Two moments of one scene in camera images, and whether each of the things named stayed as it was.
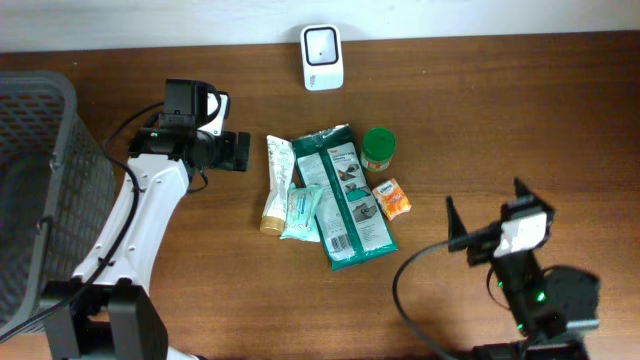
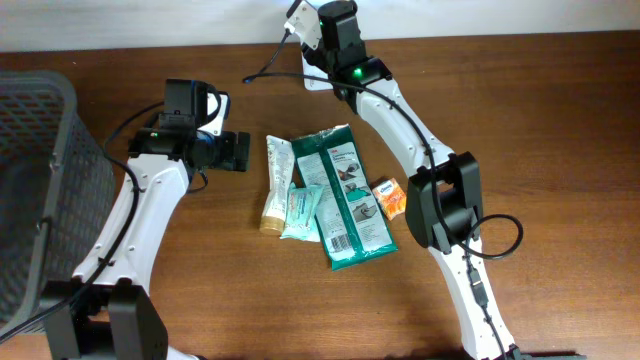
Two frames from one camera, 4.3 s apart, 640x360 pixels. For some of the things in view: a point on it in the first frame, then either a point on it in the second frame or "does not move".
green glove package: x=353 y=222 does not move
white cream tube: x=281 y=152 does not move
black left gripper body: x=240 y=151 does not move
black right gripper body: x=480 y=250 -> x=330 y=58
